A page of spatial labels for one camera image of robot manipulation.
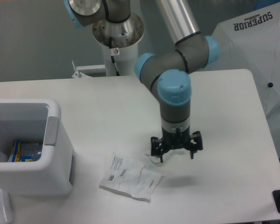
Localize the clear plastic wrapper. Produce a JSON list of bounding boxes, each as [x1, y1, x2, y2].
[[144, 150, 173, 166]]

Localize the white pedestal base brackets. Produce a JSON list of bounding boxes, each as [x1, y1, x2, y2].
[[72, 60, 106, 78]]

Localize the white patterned packet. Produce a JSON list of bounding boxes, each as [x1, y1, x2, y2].
[[0, 189, 14, 224]]

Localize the white plastic bag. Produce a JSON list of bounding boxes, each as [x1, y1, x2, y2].
[[98, 152, 163, 202]]

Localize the blue yellow package in bin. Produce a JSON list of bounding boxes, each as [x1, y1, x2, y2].
[[8, 140, 42, 162]]

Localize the white trash can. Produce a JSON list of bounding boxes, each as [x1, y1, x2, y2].
[[0, 98, 75, 196]]

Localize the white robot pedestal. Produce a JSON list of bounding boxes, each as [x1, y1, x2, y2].
[[92, 13, 144, 77]]

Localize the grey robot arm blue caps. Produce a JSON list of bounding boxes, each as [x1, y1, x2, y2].
[[64, 0, 219, 158]]

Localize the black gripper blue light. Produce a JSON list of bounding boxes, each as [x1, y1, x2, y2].
[[150, 127, 203, 163]]

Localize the black cable on pedestal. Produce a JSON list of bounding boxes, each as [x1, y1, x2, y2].
[[108, 36, 121, 77]]

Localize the white umbrella with lettering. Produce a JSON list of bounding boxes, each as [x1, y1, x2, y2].
[[205, 0, 280, 154]]

